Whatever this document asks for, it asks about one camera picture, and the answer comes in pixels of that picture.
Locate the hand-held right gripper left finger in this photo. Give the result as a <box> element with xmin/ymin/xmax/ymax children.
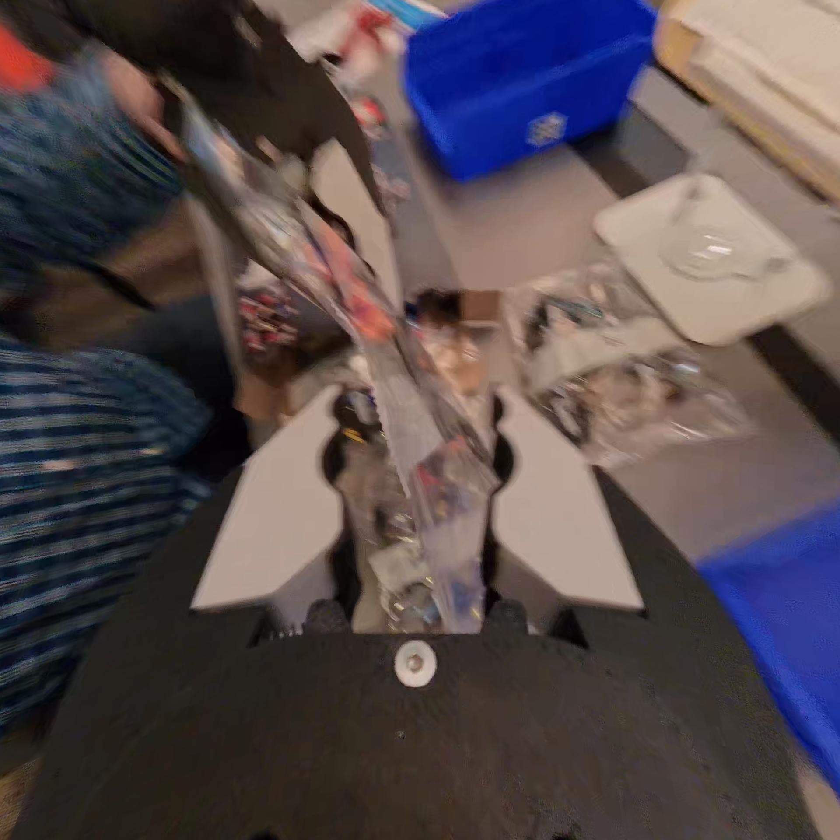
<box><xmin>189</xmin><ymin>385</ymin><xmax>361</xmax><ymax>614</ymax></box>

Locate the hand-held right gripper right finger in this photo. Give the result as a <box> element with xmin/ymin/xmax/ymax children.
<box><xmin>481</xmin><ymin>386</ymin><xmax>645</xmax><ymax>632</ymax></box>

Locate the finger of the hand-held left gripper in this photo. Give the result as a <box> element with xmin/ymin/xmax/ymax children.
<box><xmin>307</xmin><ymin>140</ymin><xmax>404</xmax><ymax>309</ymax></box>
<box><xmin>185</xmin><ymin>197</ymin><xmax>248</xmax><ymax>391</ymax></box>

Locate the clear bag of mixed pieces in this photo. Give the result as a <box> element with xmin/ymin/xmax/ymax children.
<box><xmin>177</xmin><ymin>112</ymin><xmax>503</xmax><ymax>634</ymax></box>

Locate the clear bag of black pieces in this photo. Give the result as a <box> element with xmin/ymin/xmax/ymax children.
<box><xmin>504</xmin><ymin>261</ymin><xmax>757</xmax><ymax>468</ymax></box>

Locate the person's left forearm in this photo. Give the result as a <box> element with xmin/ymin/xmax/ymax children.
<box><xmin>0</xmin><ymin>49</ymin><xmax>185</xmax><ymax>283</ymax></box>

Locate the person's left hand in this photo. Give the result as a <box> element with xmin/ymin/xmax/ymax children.
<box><xmin>98</xmin><ymin>52</ymin><xmax>189</xmax><ymax>161</ymax></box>

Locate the clear bag of red pieces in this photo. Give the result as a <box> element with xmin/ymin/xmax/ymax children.
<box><xmin>236</xmin><ymin>282</ymin><xmax>312</xmax><ymax>358</ymax></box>

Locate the person's plaid shirt torso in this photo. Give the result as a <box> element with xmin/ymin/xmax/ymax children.
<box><xmin>0</xmin><ymin>335</ymin><xmax>221</xmax><ymax>732</ymax></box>

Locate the blue plastic bin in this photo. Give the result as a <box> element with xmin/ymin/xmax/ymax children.
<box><xmin>694</xmin><ymin>504</ymin><xmax>840</xmax><ymax>778</ymax></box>
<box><xmin>402</xmin><ymin>0</ymin><xmax>658</xmax><ymax>182</ymax></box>

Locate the orange object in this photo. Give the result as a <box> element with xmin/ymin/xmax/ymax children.
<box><xmin>0</xmin><ymin>23</ymin><xmax>56</xmax><ymax>94</ymax></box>

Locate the white square tray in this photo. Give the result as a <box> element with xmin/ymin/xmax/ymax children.
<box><xmin>592</xmin><ymin>172</ymin><xmax>836</xmax><ymax>347</ymax></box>

